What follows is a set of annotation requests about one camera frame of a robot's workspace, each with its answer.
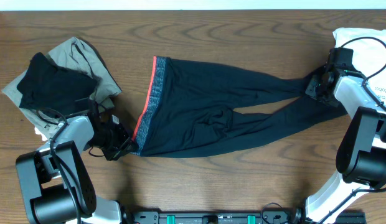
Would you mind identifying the black leggings red waistband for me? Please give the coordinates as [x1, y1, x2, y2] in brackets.
[133, 56, 346, 158]

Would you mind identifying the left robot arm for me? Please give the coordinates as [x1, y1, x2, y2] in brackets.
[16, 115, 134, 224]

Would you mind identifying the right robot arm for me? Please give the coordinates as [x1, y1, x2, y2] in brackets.
[302, 68, 386, 223]

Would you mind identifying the white shirt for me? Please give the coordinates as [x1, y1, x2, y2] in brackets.
[332, 28, 386, 104]

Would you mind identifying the white garment under khaki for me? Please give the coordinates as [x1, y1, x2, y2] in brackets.
[34, 127, 48, 142]

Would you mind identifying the folded black garment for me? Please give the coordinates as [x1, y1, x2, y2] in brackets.
[17, 52, 98, 115]

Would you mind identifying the folded khaki garment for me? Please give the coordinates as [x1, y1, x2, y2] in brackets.
[2, 37, 122, 141]

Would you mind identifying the left black cable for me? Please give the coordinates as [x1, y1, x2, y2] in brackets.
[35, 107, 83, 224]

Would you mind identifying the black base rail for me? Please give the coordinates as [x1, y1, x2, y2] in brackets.
[121, 202, 367, 224]

